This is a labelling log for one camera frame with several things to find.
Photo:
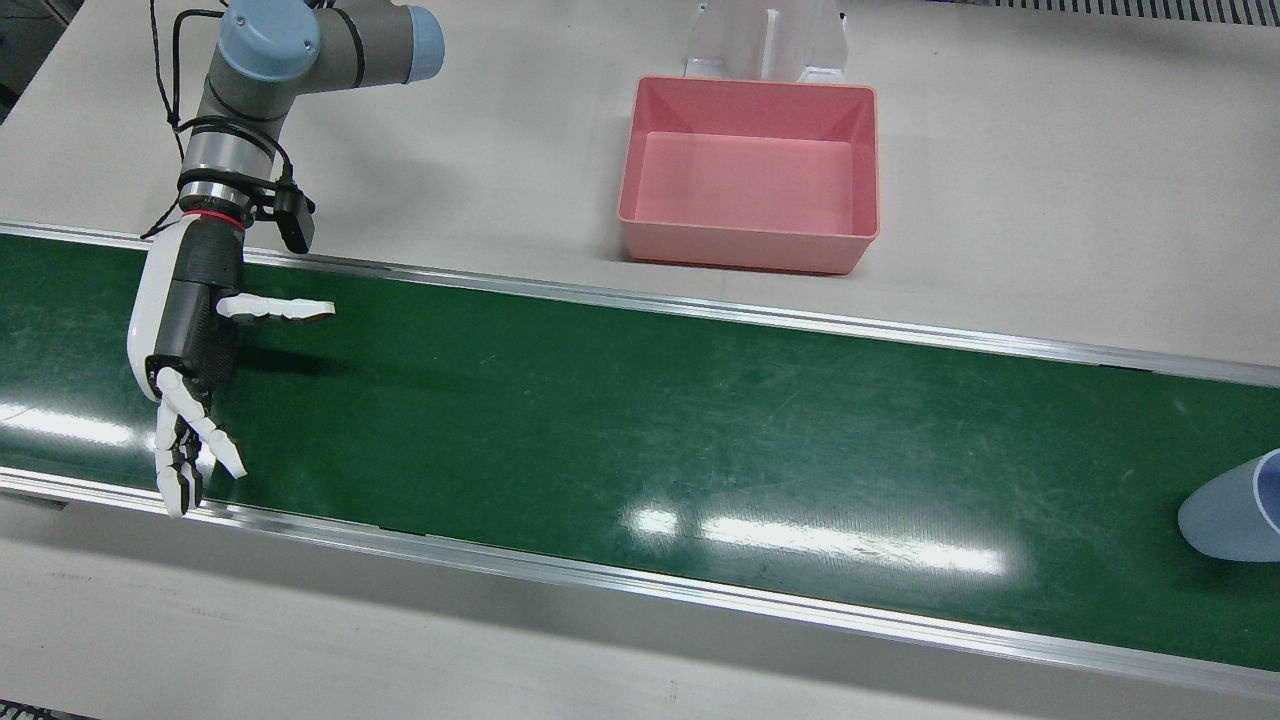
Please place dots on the black and white right hand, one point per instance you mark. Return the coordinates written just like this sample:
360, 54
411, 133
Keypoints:
190, 320

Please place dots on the light blue plastic cup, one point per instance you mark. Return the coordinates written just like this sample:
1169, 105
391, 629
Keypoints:
1236, 515

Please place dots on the grey and blue right arm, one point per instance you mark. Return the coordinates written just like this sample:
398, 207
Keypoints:
262, 62

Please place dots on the pink plastic box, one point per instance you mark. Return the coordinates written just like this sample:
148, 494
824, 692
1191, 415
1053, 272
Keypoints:
752, 174

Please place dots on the green conveyor belt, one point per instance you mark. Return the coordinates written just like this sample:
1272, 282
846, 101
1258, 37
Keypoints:
640, 450

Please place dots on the white plastic stand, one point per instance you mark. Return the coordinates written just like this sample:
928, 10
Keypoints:
768, 40

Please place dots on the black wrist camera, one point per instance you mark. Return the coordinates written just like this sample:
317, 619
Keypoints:
294, 217

